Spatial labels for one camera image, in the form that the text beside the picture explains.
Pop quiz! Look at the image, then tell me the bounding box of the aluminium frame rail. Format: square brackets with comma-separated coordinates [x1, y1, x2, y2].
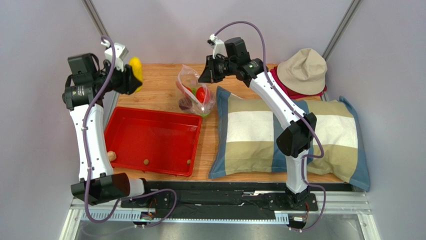
[59, 189, 380, 240]

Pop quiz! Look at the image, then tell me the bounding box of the red plastic tray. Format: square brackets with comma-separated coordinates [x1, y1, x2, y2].
[104, 107, 202, 177]

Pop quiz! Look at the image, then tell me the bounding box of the red yellow apple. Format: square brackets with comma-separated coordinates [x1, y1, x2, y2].
[195, 87, 211, 104]

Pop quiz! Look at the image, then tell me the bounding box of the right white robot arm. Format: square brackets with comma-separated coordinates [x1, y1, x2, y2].
[198, 34, 317, 209]

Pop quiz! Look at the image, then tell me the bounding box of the dark purple mangosteen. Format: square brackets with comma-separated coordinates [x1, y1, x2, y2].
[178, 97, 193, 111]

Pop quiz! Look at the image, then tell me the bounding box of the red folded cloth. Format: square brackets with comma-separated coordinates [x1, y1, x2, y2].
[270, 66, 324, 100]

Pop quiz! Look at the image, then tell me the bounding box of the beige bucket hat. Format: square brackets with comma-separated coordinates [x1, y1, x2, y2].
[276, 48, 328, 96]

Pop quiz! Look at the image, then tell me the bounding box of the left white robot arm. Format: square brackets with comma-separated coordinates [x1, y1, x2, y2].
[62, 53, 145, 206]

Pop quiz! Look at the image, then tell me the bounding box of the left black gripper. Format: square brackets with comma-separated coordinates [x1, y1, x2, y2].
[94, 59, 143, 96]

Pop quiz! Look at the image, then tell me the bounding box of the plaid blue beige pillow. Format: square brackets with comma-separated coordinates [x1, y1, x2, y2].
[208, 87, 371, 191]

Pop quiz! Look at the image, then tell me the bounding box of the clear zip top bag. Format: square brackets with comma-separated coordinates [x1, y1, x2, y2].
[176, 65, 216, 115]

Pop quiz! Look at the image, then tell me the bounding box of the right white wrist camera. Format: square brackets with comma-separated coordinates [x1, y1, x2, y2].
[207, 34, 227, 59]

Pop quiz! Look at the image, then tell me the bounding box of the yellow mango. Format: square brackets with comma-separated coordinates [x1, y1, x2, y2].
[128, 56, 144, 93]

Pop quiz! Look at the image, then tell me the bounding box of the orange carrot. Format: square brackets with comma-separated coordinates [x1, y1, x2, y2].
[176, 80, 193, 97]

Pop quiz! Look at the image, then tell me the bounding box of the white green cauliflower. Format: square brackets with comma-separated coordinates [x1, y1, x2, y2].
[195, 108, 212, 118]

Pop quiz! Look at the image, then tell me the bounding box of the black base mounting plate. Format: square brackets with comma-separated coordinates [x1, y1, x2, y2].
[119, 181, 322, 220]

